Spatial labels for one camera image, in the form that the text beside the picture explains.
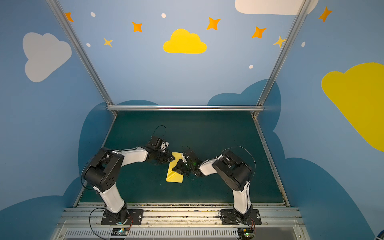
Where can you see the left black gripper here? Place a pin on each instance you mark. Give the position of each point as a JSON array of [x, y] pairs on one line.
[[165, 155]]

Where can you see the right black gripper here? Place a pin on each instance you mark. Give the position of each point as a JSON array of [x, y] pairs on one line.
[[183, 165]]

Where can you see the yellow square paper sheet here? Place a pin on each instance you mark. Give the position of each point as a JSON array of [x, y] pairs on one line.
[[173, 177]]

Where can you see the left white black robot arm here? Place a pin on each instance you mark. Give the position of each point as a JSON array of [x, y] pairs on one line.
[[103, 171]]

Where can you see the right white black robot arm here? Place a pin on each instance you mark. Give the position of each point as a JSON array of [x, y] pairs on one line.
[[236, 174]]

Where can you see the right green circuit board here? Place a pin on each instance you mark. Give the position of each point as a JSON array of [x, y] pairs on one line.
[[245, 234]]

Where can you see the green circuit board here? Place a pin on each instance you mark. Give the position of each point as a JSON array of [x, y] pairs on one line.
[[120, 232], [245, 234]]

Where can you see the left green circuit board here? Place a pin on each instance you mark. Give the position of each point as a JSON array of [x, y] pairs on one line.
[[120, 232]]

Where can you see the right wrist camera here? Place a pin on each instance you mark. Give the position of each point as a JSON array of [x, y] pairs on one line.
[[191, 157]]

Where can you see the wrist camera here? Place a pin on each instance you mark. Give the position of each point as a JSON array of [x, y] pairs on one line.
[[157, 143], [191, 157]]

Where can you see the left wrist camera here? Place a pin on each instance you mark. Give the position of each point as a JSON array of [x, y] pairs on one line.
[[157, 143]]

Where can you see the rear aluminium frame crossbar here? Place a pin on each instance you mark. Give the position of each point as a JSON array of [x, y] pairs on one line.
[[185, 108]]

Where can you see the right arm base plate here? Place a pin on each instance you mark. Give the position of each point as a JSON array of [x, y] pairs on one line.
[[232, 217]]

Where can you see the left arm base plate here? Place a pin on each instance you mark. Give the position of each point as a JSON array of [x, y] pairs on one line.
[[122, 218]]

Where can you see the front aluminium rail bed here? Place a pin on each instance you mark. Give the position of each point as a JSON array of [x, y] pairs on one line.
[[278, 221]]

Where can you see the white slotted cable duct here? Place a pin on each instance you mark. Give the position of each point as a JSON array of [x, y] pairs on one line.
[[148, 233]]

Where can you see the left aluminium frame post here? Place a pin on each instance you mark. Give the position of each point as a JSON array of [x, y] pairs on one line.
[[58, 11]]

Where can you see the aluminium frame post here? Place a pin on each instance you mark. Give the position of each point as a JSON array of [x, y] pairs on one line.
[[292, 34], [58, 11]]

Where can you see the right aluminium frame post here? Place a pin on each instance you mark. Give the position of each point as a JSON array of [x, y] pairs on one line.
[[292, 34]]

